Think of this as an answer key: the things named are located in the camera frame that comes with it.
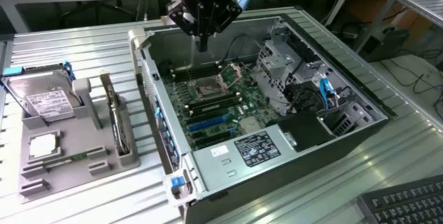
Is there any silver hard disk drive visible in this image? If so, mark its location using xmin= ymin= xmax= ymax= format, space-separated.
xmin=2 ymin=65 xmax=78 ymax=122

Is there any grey power supply unit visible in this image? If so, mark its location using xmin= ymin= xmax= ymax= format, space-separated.
xmin=191 ymin=124 xmax=302 ymax=193

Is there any metal socket cover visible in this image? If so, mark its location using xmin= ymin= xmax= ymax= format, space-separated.
xmin=215 ymin=62 xmax=246 ymax=90

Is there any graphics card with metal bracket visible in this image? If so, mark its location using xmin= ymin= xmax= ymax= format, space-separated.
xmin=99 ymin=69 xmax=133 ymax=157

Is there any black keyboard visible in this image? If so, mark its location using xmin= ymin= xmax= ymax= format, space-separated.
xmin=355 ymin=174 xmax=443 ymax=224

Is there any open black PC case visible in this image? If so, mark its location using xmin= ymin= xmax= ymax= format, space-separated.
xmin=127 ymin=13 xmax=399 ymax=224

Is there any grey plastic parts rack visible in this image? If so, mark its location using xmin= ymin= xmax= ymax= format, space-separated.
xmin=19 ymin=77 xmax=142 ymax=204

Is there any black wire bundle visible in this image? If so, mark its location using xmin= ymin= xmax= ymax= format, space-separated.
xmin=285 ymin=80 xmax=329 ymax=114

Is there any blue SATA wire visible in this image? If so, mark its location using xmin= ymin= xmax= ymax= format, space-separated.
xmin=319 ymin=77 xmax=337 ymax=111

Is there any aluminium slat table frame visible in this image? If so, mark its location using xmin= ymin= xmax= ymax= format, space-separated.
xmin=355 ymin=0 xmax=443 ymax=53

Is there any black installed RAM stick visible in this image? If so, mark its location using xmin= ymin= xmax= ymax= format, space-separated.
xmin=189 ymin=96 xmax=241 ymax=114

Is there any green motherboard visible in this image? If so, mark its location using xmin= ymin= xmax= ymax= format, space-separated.
xmin=161 ymin=62 xmax=281 ymax=151

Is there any blue expansion slot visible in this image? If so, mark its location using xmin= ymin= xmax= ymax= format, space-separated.
xmin=187 ymin=113 xmax=230 ymax=132

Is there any CPU socket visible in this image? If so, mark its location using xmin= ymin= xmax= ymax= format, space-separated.
xmin=193 ymin=78 xmax=227 ymax=100

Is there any green RAM stick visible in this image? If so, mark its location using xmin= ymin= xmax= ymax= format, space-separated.
xmin=43 ymin=152 xmax=90 ymax=170

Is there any silver chipset heatsink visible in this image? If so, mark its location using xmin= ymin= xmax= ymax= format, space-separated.
xmin=239 ymin=118 xmax=267 ymax=134

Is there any silver CPU chip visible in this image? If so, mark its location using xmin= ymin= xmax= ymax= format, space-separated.
xmin=28 ymin=134 xmax=59 ymax=158

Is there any blue plastic disk caddy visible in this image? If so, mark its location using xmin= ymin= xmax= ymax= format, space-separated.
xmin=2 ymin=60 xmax=74 ymax=82

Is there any black plastic fan shroud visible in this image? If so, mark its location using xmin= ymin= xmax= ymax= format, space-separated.
xmin=277 ymin=109 xmax=338 ymax=152

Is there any black cable inside case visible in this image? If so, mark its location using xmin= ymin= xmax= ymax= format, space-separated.
xmin=223 ymin=33 xmax=254 ymax=63

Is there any metal disk bay cage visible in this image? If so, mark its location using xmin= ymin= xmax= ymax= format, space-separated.
xmin=255 ymin=24 xmax=325 ymax=111

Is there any black box device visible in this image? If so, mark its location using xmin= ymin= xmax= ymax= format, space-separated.
xmin=359 ymin=25 xmax=411 ymax=63

